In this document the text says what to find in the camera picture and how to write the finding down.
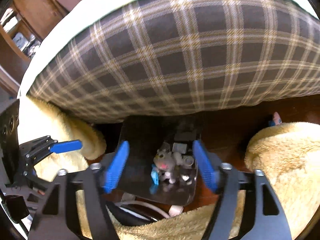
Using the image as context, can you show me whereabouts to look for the wooden shelf cabinet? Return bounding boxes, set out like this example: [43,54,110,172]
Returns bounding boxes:
[1,0,81,96]

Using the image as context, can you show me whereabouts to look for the pink toy figure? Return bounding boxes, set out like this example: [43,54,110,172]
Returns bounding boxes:
[269,112,282,127]

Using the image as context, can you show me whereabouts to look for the brown plaid trousers leg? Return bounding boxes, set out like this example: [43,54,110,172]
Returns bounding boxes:
[20,0,319,123]

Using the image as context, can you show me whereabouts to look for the white cable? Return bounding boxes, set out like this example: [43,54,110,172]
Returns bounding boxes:
[117,199,185,219]

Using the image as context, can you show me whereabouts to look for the grey plush toy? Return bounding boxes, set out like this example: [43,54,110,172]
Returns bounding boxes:
[153,150,184,184]

